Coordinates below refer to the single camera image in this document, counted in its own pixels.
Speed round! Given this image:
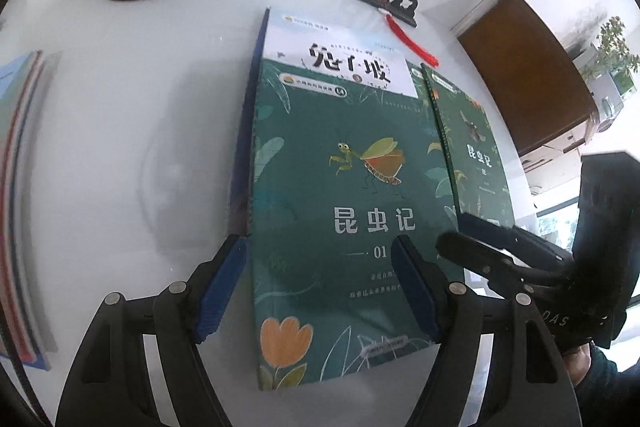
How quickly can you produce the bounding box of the white side cabinet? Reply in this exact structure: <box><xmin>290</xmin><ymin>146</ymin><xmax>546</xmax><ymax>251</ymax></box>
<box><xmin>520</xmin><ymin>127</ymin><xmax>621</xmax><ymax>198</ymax></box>

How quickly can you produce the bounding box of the tall green plant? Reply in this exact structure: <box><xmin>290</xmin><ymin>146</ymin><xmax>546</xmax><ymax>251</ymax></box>
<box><xmin>580</xmin><ymin>14</ymin><xmax>640</xmax><ymax>80</ymax></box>

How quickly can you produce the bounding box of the green book under stack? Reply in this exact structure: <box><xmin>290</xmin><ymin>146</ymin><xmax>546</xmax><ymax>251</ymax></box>
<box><xmin>229</xmin><ymin>6</ymin><xmax>420</xmax><ymax>238</ymax></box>

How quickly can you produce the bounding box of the red tassel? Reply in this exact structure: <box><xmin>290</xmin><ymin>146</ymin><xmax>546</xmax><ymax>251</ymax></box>
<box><xmin>382</xmin><ymin>12</ymin><xmax>441</xmax><ymax>68</ymax></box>

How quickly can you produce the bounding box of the green beetle cover book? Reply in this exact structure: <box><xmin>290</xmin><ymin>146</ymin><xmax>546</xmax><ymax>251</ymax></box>
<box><xmin>420</xmin><ymin>62</ymin><xmax>516</xmax><ymax>228</ymax></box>

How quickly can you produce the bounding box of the green mantis cover book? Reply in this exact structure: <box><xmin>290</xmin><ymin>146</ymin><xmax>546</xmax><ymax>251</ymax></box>
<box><xmin>250</xmin><ymin>57</ymin><xmax>458</xmax><ymax>393</ymax></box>

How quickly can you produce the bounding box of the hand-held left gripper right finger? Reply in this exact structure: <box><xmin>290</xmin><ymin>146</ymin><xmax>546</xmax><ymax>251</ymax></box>
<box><xmin>391</xmin><ymin>234</ymin><xmax>583</xmax><ymax>427</ymax></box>

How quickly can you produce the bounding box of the person's right forearm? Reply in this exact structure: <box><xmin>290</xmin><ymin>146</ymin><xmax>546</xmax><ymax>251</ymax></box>
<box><xmin>562</xmin><ymin>344</ymin><xmax>640</xmax><ymax>427</ymax></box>

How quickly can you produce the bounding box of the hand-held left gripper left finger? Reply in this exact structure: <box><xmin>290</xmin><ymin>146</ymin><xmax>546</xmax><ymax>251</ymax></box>
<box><xmin>55</xmin><ymin>234</ymin><xmax>249</xmax><ymax>427</ymax></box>

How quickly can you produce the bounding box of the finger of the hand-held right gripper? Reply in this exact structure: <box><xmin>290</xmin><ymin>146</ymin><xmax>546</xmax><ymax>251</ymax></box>
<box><xmin>435</xmin><ymin>232</ymin><xmax>571</xmax><ymax>303</ymax></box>
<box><xmin>457</xmin><ymin>212</ymin><xmax>576</xmax><ymax>270</ymax></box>

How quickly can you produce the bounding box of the stack of thin books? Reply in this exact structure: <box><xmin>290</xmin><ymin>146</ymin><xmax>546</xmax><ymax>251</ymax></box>
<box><xmin>0</xmin><ymin>49</ymin><xmax>63</xmax><ymax>370</ymax></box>

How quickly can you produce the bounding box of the brown wooden cabinet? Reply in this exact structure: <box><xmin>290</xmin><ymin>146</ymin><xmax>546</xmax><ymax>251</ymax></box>
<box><xmin>456</xmin><ymin>0</ymin><xmax>598</xmax><ymax>158</ymax></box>

